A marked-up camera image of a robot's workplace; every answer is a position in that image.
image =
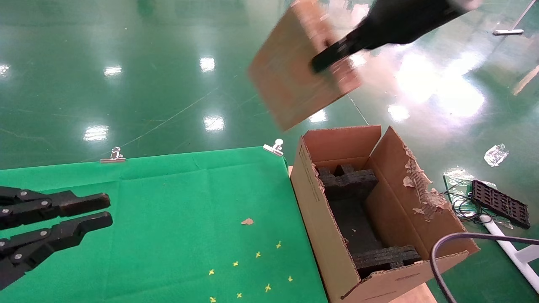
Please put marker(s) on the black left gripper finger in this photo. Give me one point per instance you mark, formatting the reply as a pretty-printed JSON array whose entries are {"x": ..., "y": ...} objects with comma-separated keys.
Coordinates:
[
  {"x": 50, "y": 206},
  {"x": 54, "y": 237}
]

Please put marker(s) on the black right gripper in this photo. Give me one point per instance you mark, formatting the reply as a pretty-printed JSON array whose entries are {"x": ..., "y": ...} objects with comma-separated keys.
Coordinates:
[{"x": 400, "y": 21}]

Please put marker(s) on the small brown cardboard box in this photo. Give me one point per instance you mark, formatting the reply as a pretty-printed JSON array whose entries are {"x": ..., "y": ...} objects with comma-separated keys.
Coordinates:
[{"x": 286, "y": 75}]

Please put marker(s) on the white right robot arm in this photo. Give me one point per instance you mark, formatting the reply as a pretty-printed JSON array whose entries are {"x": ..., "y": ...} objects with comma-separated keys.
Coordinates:
[{"x": 467, "y": 3}]

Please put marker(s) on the large open cardboard carton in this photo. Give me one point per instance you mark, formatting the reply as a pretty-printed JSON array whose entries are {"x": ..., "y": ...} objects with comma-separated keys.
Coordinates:
[{"x": 320, "y": 219}]

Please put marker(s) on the small brown cardboard scrap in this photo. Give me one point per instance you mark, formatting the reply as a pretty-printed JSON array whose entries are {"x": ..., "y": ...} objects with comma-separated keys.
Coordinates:
[{"x": 247, "y": 221}]

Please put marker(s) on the silver metal binder clip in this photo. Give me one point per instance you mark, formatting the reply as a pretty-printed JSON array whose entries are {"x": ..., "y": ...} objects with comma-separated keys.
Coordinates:
[
  {"x": 113, "y": 156},
  {"x": 273, "y": 148}
]

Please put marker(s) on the green table cloth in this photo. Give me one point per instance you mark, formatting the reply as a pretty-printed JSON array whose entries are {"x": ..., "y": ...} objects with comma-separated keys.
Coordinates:
[{"x": 147, "y": 219}]

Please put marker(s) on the black foam base pad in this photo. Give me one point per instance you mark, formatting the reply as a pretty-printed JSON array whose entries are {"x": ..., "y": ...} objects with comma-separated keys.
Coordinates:
[{"x": 351, "y": 223}]

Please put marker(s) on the white floor stand base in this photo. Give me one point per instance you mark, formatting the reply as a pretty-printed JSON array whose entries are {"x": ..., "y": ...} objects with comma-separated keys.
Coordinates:
[{"x": 508, "y": 31}]

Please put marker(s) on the flat clear plastic bag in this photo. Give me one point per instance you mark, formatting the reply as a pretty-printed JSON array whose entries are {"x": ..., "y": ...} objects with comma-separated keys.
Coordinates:
[{"x": 457, "y": 176}]

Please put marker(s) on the crumpled clear plastic bag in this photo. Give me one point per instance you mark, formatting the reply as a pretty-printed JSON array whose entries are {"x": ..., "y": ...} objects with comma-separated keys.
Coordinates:
[{"x": 495, "y": 154}]

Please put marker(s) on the black plastic grid tray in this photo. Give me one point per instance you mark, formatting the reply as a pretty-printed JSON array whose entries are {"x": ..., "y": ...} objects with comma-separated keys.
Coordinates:
[{"x": 500, "y": 203}]

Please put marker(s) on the white tube frame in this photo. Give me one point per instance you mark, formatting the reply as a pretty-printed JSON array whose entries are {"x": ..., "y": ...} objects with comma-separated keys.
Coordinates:
[{"x": 505, "y": 244}]

